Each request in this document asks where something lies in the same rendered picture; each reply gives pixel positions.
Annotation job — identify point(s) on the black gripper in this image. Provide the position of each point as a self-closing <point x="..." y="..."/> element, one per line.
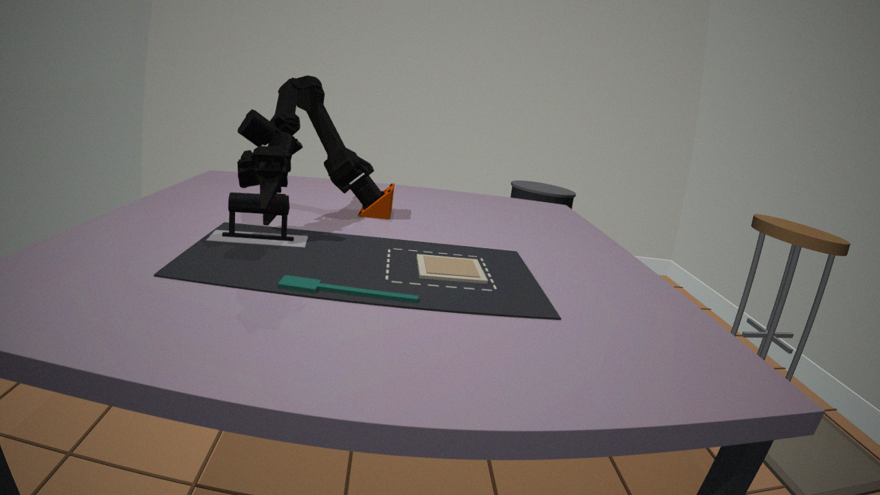
<point x="272" y="176"/>

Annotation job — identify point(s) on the beige square tile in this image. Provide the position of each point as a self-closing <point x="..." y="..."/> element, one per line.
<point x="450" y="269"/>

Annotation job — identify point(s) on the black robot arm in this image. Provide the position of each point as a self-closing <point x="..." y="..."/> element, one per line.
<point x="342" y="164"/>

